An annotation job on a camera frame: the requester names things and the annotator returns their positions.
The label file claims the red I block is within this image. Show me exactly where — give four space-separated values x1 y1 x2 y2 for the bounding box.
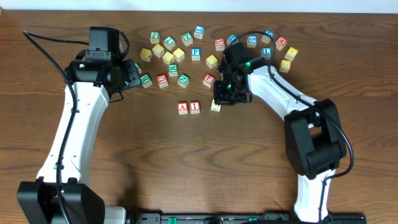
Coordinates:
190 101 200 114

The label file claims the red A block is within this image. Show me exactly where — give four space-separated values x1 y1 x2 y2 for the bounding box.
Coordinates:
178 102 188 115

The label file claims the blue 2 block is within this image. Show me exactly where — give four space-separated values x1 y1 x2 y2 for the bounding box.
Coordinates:
211 99 221 112

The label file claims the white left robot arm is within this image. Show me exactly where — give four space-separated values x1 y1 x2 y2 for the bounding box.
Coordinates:
17 27 141 223

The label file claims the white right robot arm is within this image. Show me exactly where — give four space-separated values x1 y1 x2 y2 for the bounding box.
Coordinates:
213 43 346 223

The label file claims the green A block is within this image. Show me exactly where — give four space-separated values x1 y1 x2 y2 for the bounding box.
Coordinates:
135 62 142 74

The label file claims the green B block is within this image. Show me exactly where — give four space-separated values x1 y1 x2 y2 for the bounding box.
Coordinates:
140 73 152 88

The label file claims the red E block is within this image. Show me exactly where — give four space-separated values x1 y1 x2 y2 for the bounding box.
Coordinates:
203 73 215 88

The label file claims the yellow block left cluster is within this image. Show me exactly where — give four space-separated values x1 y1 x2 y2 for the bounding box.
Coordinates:
140 48 152 62

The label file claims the yellow block cluster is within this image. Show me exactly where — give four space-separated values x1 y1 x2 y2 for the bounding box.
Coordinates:
162 52 175 65
140 48 152 62
152 44 165 58
173 48 185 62

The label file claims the red U block lower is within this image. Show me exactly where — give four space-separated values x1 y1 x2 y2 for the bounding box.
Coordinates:
157 74 169 88

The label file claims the red u block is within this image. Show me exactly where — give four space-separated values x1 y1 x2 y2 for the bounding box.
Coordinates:
157 74 169 88
215 39 226 52

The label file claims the yellow block centre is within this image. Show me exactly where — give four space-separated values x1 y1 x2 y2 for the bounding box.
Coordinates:
206 55 218 69

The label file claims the yellow block upper cluster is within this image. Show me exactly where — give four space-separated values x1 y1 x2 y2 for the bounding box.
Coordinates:
152 44 165 58

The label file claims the yellow block middle cluster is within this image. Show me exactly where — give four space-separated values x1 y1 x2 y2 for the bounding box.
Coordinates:
162 52 175 65

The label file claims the green R block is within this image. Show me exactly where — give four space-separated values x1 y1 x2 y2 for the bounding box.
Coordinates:
168 63 178 77

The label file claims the green N block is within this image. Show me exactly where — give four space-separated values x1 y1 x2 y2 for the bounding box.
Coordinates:
177 73 190 88

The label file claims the green block top left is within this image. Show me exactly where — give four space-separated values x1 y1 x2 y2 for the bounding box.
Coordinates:
150 31 160 44

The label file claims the red U block upper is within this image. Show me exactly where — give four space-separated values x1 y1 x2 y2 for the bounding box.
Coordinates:
215 39 226 52

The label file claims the blue P block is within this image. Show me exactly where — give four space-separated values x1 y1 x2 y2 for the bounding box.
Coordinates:
191 48 201 61

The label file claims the green 7 block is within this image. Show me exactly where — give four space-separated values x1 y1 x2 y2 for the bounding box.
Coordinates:
164 36 175 50

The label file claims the yellow block right cluster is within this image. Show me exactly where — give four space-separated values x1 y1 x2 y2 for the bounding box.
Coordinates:
173 48 185 62

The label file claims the blue d block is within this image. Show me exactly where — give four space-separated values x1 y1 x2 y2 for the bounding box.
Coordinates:
226 34 238 46
261 30 274 44

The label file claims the blue L block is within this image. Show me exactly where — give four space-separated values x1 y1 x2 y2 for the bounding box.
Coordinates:
261 47 272 60

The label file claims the yellow G block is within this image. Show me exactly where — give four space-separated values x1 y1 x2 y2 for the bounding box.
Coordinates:
279 60 291 73

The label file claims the green Z block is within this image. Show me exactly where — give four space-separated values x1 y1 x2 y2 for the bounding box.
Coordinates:
182 32 193 46

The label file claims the blue D block far right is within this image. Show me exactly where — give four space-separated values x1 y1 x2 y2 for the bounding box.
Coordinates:
261 30 274 44

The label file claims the blue block top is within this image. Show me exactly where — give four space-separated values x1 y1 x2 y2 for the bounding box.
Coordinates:
194 26 205 39

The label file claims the red M block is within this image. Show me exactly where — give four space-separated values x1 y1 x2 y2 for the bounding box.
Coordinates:
275 36 287 50

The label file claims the yellow K block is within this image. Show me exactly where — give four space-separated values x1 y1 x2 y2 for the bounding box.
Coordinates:
285 47 299 61

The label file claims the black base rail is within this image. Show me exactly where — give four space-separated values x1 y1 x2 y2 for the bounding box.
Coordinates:
125 212 367 224

